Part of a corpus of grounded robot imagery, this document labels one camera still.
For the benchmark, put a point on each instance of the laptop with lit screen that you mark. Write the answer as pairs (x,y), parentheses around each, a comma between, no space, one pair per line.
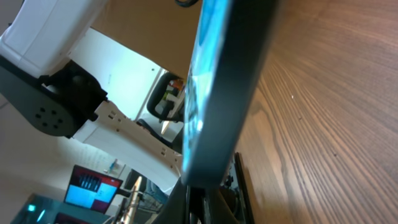
(91,190)

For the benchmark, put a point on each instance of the turquoise screen Galaxy smartphone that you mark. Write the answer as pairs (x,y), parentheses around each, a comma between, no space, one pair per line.
(229,51)

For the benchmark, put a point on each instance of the black office chair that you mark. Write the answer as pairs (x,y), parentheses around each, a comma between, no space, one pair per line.
(168,84)

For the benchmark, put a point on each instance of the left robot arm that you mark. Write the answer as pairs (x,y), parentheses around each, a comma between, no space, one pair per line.
(60,98)

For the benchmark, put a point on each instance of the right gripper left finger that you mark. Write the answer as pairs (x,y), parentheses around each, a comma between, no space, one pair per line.
(176,210)

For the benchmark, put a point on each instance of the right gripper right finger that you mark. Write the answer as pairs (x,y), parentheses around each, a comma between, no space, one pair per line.
(229,203)

